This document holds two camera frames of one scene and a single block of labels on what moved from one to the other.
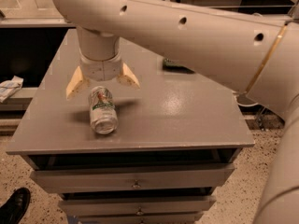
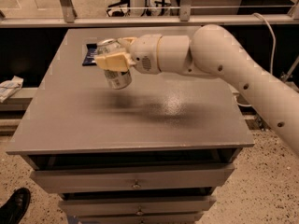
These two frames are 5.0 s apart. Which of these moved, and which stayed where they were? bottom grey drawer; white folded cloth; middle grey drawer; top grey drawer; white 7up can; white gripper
Moved: white 7up can; white gripper
Stayed: top grey drawer; white folded cloth; middle grey drawer; bottom grey drawer
